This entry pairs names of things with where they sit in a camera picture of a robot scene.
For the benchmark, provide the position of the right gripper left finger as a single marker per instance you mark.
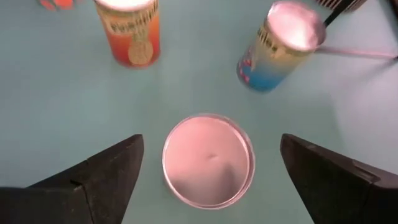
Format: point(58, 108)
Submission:
point(93, 186)

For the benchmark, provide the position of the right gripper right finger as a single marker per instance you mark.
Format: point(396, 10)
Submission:
point(335, 186)

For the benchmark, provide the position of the silver-topped tin can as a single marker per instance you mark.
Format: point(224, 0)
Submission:
point(208, 161)

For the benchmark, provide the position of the blue yellow label can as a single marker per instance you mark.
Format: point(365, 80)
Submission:
point(273, 62)

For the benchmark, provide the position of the green table mat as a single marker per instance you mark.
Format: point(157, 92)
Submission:
point(62, 93)

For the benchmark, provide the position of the potted plant striped pot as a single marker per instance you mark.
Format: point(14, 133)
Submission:
point(326, 3)

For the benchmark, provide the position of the orange red label can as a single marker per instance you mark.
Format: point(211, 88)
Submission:
point(59, 3)

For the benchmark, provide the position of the orange pineapple label can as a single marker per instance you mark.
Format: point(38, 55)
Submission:
point(130, 43)

